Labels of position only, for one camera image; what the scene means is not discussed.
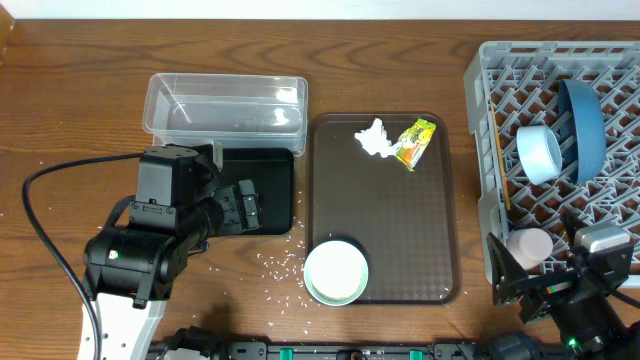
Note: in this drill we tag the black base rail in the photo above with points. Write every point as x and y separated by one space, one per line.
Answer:
197 343

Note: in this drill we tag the white tissue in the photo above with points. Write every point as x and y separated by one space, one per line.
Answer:
374 140

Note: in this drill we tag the green bowl with rice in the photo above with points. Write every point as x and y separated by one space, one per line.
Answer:
336 273

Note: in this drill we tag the dark blue plate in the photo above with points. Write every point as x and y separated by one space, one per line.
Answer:
586 126

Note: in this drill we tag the pink cup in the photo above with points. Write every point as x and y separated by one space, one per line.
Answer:
529 247

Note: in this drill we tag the clear plastic bin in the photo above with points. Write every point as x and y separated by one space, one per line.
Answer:
236 111

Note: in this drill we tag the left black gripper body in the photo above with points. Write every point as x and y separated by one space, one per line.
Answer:
231 216

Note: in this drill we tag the grey dishwasher rack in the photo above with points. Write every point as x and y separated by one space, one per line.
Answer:
521 80

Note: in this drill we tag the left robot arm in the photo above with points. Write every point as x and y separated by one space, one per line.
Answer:
132 263

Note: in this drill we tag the light blue bowl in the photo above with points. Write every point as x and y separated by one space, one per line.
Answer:
539 153

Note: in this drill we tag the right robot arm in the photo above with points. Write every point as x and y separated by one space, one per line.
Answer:
610 338

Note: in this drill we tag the brown serving tray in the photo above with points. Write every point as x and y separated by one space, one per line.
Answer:
404 221

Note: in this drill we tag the black tray bin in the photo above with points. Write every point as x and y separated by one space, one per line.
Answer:
272 171

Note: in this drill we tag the yellow snack wrapper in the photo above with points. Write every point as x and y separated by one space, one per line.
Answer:
413 141

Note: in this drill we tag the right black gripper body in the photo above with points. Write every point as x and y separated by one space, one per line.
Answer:
567 289

